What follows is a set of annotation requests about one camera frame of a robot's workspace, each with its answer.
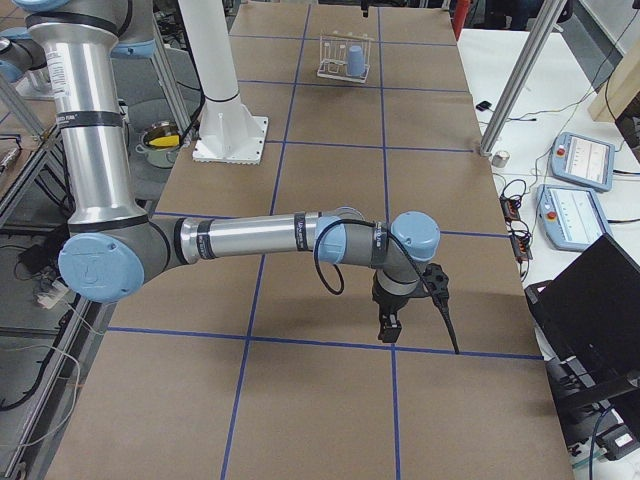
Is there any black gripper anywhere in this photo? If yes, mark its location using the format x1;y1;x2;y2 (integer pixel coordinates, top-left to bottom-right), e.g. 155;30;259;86
372;263;449;343

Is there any light blue plastic cup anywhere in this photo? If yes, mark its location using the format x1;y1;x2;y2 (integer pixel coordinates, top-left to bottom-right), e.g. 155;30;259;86
346;45;366;77

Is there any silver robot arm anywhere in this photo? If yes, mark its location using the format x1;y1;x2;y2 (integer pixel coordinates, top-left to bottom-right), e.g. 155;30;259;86
22;1;449;343

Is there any orange black electronics board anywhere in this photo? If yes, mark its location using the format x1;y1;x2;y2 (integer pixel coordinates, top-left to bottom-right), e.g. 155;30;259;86
499;195;532;264

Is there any small silver metal cylinder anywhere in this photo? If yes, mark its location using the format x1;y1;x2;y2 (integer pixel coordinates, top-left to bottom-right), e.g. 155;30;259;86
491;150;510;168

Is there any lower teach pendant tablet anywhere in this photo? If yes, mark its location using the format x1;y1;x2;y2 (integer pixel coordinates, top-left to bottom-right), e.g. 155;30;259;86
536;184;611;252

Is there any teach pendant tablet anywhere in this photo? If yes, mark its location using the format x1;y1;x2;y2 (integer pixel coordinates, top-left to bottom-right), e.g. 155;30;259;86
536;184;611;252
550;132;616;192

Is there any black laptop computer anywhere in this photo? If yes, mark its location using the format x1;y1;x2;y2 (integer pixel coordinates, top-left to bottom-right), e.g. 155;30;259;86
523;232;640;371

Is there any small black square device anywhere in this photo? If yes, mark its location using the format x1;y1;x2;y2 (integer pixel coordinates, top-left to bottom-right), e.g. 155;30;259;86
475;101;492;111

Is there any upper teach pendant tablet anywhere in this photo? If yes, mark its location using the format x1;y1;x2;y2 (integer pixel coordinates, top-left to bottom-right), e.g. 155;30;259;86
550;132;616;192

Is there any steel bowl with corn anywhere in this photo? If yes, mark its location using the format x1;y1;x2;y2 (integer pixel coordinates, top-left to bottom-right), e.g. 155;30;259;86
135;121;180;169

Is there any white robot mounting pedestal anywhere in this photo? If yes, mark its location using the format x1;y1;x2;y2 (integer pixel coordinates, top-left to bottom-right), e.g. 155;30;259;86
179;0;269;164

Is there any white wire cup holder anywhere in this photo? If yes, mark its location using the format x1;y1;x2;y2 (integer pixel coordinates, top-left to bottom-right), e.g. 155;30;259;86
316;31;372;84

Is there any aluminium frame post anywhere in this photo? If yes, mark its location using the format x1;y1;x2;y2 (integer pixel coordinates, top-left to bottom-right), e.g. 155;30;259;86
479;0;567;157

